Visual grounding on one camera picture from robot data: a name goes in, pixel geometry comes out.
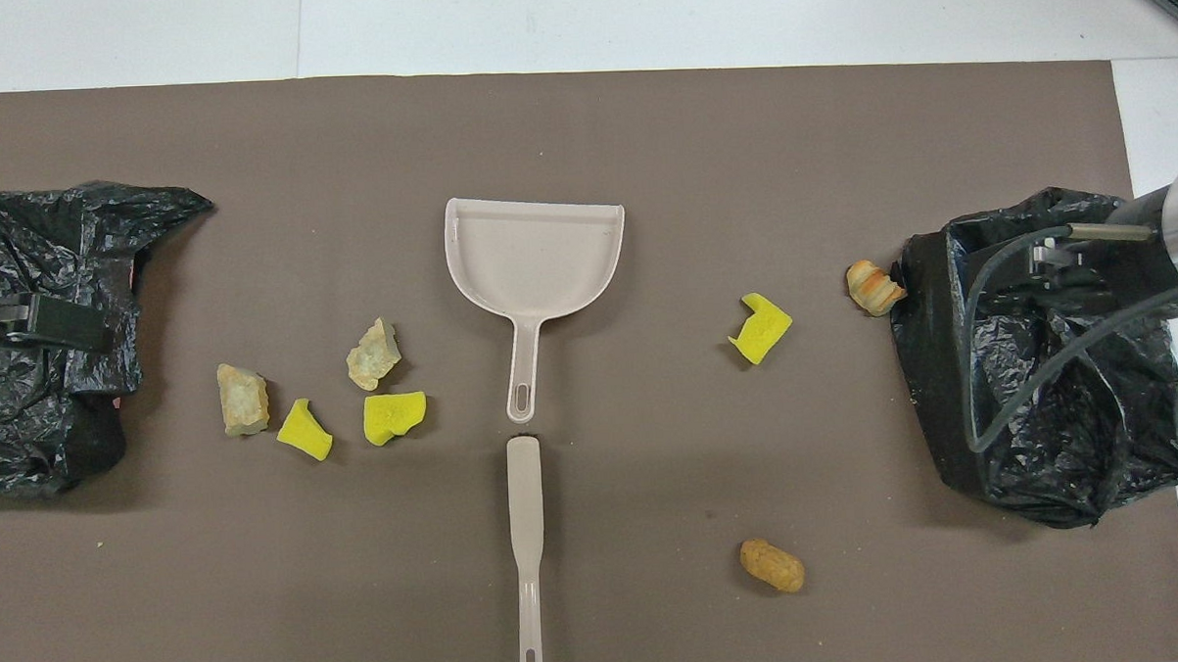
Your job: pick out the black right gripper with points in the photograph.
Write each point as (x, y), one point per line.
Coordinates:
(1135, 243)

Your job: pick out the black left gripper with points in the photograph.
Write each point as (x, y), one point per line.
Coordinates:
(1, 334)

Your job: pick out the small striped croissant toy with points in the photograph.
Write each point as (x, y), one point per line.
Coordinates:
(874, 288)

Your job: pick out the torn croissant bread piece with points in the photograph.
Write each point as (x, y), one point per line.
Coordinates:
(243, 400)
(372, 356)

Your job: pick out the notched yellow sponge piece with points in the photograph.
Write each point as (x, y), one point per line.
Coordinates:
(763, 330)

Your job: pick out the flared yellow sponge piece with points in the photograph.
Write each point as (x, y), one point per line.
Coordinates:
(303, 431)

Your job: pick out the rounded yellow sponge piece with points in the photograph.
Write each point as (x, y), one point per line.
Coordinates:
(392, 417)

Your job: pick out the brown peanut shaped bread toy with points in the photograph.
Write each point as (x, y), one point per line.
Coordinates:
(772, 565)

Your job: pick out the beige plastic dustpan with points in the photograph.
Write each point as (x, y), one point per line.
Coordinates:
(533, 264)

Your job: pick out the beige hand brush black bristles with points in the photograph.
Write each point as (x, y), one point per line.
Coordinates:
(525, 510)

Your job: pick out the crumpled closed black trash bag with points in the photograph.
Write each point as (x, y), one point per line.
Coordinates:
(24, 419)

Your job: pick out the open black bag trash bin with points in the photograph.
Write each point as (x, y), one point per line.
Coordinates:
(1094, 470)

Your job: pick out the brown table mat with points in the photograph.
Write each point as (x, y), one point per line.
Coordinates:
(641, 123)

